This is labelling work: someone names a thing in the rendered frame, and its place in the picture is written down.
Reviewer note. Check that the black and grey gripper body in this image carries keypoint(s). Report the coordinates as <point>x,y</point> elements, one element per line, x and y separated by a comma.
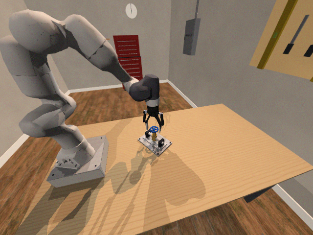
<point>152,110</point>

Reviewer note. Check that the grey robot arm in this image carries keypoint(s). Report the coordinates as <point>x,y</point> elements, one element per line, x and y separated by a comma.
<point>35,35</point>

